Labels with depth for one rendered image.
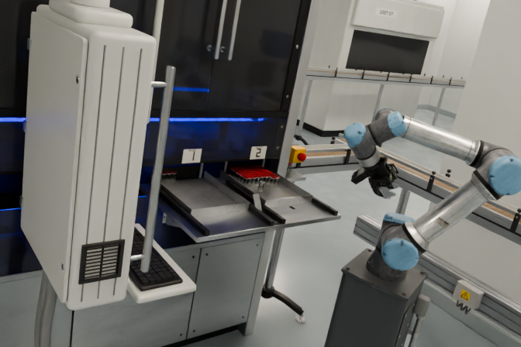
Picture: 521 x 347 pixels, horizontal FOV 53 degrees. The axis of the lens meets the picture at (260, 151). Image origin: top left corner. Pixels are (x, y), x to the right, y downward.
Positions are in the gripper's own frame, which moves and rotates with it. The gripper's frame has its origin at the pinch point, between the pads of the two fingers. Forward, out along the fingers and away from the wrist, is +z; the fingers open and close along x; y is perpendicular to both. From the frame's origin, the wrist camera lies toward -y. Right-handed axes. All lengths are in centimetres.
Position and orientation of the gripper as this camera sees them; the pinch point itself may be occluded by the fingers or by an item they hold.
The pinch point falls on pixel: (386, 195)
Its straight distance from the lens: 197.8
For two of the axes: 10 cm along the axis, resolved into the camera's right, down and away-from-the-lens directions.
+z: 5.0, 6.6, 5.6
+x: 3.9, -7.5, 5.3
